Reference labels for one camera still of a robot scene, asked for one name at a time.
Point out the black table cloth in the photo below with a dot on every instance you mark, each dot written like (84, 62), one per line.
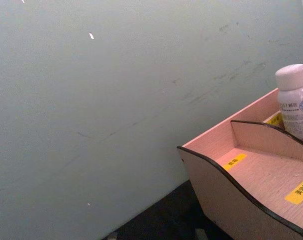
(171, 217)

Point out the pale wooden organizer box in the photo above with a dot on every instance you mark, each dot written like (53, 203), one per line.
(254, 180)

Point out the white plastic bottle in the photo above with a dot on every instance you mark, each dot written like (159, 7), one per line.
(295, 105)

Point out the plain pale wall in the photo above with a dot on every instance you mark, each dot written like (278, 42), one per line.
(91, 100)

